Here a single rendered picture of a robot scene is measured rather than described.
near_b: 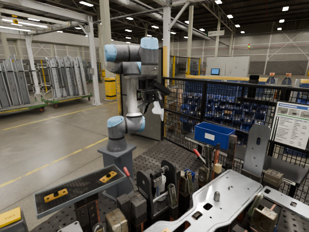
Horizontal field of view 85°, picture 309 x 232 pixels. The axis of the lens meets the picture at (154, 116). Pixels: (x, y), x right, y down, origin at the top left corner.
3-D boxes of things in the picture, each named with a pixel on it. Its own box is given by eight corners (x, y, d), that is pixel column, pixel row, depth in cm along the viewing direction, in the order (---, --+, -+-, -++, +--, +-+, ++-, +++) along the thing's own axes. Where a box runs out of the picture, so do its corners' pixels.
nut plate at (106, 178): (104, 182, 79) (104, 181, 78) (99, 180, 81) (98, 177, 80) (117, 173, 86) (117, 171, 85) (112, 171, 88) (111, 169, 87)
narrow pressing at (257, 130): (260, 176, 108) (271, 127, 98) (242, 168, 117) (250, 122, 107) (260, 176, 109) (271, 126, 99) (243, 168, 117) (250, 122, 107)
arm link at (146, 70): (151, 65, 80) (162, 65, 74) (151, 75, 81) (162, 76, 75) (137, 65, 75) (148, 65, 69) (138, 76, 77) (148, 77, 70)
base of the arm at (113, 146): (102, 148, 124) (100, 136, 121) (117, 141, 136) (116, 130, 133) (117, 154, 116) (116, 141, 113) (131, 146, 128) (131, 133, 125)
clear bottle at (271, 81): (270, 100, 127) (275, 73, 121) (260, 99, 132) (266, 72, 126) (273, 99, 131) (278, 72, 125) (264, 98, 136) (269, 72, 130)
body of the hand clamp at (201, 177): (202, 217, 115) (207, 172, 105) (194, 210, 120) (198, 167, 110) (208, 212, 118) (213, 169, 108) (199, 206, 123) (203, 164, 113)
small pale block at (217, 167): (213, 212, 118) (219, 166, 108) (208, 209, 121) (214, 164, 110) (216, 210, 120) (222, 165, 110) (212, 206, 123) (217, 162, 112)
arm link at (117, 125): (107, 133, 127) (105, 115, 123) (125, 130, 131) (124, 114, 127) (108, 139, 116) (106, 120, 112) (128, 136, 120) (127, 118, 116)
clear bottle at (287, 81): (286, 102, 119) (293, 73, 114) (275, 101, 124) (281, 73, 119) (289, 101, 123) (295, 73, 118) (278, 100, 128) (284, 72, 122)
